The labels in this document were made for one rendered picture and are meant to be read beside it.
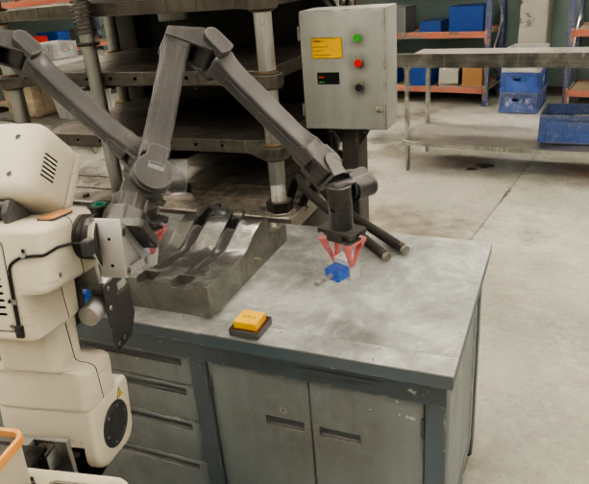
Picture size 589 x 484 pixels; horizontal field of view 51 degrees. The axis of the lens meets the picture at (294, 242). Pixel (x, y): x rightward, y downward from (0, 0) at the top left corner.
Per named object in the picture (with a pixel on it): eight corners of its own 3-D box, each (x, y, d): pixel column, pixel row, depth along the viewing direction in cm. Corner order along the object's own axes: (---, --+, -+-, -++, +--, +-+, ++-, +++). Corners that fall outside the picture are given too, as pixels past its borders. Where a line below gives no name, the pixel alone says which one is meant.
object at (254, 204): (292, 233, 224) (291, 215, 221) (22, 207, 273) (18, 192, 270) (360, 164, 293) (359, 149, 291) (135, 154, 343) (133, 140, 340)
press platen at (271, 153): (293, 196, 218) (289, 147, 211) (18, 177, 267) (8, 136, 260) (362, 134, 287) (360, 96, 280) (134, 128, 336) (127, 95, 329)
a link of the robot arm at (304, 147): (184, 63, 144) (198, 33, 135) (200, 53, 147) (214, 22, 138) (315, 193, 146) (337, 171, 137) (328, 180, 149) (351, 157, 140)
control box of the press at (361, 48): (388, 390, 252) (381, 8, 192) (318, 376, 264) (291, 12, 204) (401, 359, 271) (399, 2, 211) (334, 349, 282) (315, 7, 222)
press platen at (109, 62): (288, 131, 208) (283, 72, 201) (4, 123, 258) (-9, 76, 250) (360, 84, 278) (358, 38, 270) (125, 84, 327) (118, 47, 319)
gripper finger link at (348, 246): (345, 256, 153) (343, 222, 149) (368, 264, 148) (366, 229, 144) (328, 267, 149) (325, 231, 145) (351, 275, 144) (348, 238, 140)
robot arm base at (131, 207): (81, 225, 113) (141, 226, 110) (92, 187, 117) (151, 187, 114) (102, 247, 120) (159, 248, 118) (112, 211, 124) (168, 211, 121)
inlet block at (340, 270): (325, 298, 143) (323, 277, 141) (308, 291, 146) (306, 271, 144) (359, 276, 151) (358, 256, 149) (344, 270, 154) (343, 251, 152)
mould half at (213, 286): (210, 318, 159) (204, 272, 153) (128, 304, 169) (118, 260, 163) (286, 240, 200) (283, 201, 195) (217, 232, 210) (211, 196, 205)
